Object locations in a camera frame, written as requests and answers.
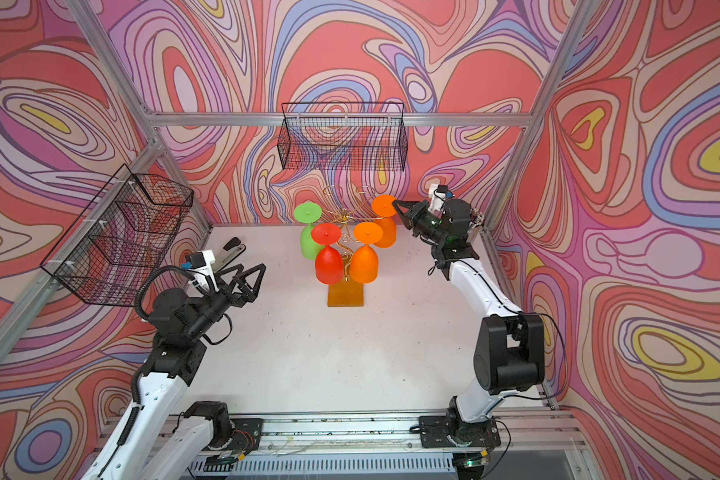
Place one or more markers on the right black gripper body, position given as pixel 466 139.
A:
pixel 430 216

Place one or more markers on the black wire basket left wall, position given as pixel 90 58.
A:
pixel 126 232

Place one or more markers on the orange wine glass front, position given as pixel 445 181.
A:
pixel 364 264

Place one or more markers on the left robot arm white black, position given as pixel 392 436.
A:
pixel 181 340

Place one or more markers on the black wire basket back wall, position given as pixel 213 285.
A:
pixel 343 136

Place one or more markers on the red wine glass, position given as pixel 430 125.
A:
pixel 329 267

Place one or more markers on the metal base rail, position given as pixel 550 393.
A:
pixel 518 443

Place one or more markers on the gold rack on wooden base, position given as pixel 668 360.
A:
pixel 348 293

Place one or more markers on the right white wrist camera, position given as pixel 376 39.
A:
pixel 438 195

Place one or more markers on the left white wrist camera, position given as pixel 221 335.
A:
pixel 200 265

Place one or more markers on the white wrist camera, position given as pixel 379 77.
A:
pixel 438 195
pixel 200 265

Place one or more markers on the black wire basket wall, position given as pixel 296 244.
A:
pixel 126 232
pixel 343 136

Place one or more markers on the green wine glass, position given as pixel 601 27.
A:
pixel 308 213

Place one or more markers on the grey black stapler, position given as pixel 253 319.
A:
pixel 230 252

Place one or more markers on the orange wine glass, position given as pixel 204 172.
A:
pixel 364 264
pixel 383 208

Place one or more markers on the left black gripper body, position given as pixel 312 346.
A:
pixel 219 300

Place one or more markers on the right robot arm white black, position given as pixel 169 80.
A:
pixel 509 355

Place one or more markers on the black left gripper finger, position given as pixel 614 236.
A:
pixel 250 282
pixel 227 282

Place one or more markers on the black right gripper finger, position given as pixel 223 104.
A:
pixel 426 229
pixel 411 211

